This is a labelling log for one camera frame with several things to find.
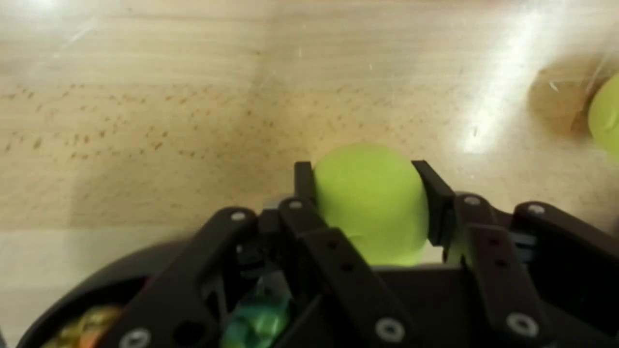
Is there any yellow round toy fruit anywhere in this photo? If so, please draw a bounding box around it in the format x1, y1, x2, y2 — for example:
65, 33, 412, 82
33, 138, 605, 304
311, 144, 431, 267

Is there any black plastic bowl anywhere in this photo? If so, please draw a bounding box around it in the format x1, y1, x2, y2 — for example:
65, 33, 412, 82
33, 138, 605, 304
15, 238, 201, 348

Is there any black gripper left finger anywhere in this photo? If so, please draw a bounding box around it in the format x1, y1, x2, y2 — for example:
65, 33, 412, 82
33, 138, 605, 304
94, 161, 423, 348

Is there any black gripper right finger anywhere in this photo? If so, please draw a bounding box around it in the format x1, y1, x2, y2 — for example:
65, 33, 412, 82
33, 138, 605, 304
412, 159, 619, 348

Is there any yellow-green ball with dent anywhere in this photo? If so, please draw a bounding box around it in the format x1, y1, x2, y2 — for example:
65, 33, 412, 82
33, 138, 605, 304
586, 70, 619, 163

